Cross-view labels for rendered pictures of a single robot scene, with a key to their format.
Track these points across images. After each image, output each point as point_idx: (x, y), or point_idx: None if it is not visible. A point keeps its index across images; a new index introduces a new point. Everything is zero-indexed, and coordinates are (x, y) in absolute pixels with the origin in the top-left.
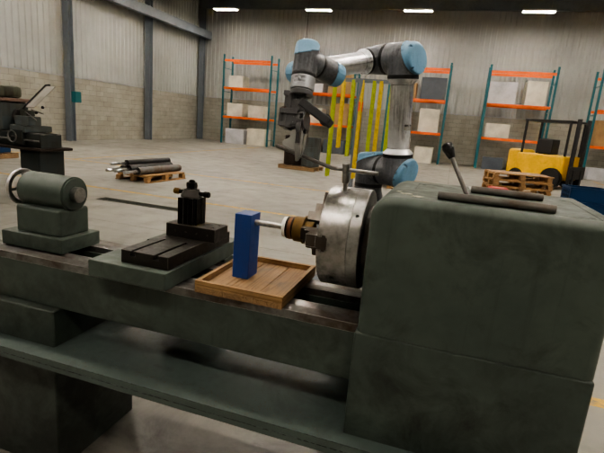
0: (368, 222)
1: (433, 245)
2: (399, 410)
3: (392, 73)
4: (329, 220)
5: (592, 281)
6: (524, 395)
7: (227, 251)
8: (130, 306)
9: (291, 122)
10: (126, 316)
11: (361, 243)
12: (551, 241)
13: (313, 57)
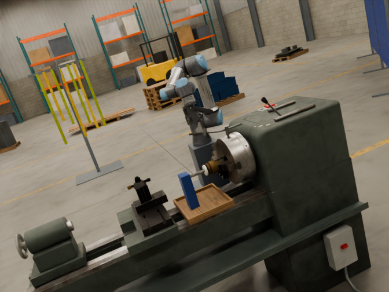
0: None
1: (286, 140)
2: (300, 211)
3: (196, 73)
4: (236, 154)
5: (337, 123)
6: (334, 175)
7: None
8: (154, 258)
9: (196, 120)
10: (154, 266)
11: None
12: (321, 116)
13: (189, 85)
